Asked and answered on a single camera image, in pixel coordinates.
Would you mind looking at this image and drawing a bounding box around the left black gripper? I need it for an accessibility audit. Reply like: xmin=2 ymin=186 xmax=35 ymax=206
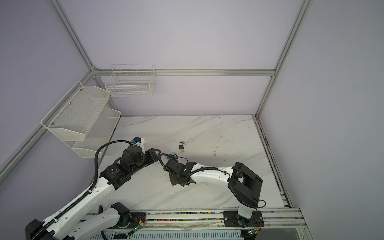
xmin=130 ymin=148 xmax=161 ymax=176

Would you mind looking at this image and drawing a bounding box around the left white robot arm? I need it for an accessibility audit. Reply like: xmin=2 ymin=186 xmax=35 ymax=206
xmin=25 ymin=143 xmax=161 ymax=240

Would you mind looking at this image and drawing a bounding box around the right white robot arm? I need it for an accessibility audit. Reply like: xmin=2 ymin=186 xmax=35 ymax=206
xmin=162 ymin=159 xmax=263 ymax=228

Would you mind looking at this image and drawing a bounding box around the lower white mesh shelf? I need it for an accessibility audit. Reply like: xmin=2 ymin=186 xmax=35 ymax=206
xmin=72 ymin=108 xmax=121 ymax=159

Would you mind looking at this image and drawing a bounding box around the white mesh shelf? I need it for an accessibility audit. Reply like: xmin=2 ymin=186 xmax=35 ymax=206
xmin=41 ymin=81 xmax=111 ymax=142
xmin=72 ymin=108 xmax=121 ymax=159

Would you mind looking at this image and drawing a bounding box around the upper white mesh shelf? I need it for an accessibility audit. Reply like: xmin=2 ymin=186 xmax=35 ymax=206
xmin=41 ymin=81 xmax=111 ymax=142

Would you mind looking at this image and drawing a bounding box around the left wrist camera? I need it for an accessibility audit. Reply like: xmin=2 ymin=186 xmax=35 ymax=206
xmin=132 ymin=137 xmax=145 ymax=151

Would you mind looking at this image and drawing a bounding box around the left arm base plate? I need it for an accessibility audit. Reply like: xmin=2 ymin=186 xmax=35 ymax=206
xmin=109 ymin=212 xmax=147 ymax=229

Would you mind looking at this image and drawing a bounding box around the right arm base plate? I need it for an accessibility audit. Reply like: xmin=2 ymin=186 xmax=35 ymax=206
xmin=223 ymin=211 xmax=265 ymax=228

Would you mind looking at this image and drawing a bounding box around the white wire basket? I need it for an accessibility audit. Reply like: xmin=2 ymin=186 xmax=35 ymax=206
xmin=105 ymin=65 xmax=157 ymax=97

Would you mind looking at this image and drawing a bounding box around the left black corrugated cable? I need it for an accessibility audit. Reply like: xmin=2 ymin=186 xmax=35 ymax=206
xmin=29 ymin=139 xmax=134 ymax=240

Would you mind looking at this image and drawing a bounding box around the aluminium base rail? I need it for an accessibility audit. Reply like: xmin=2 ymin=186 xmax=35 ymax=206
xmin=129 ymin=208 xmax=308 ymax=231

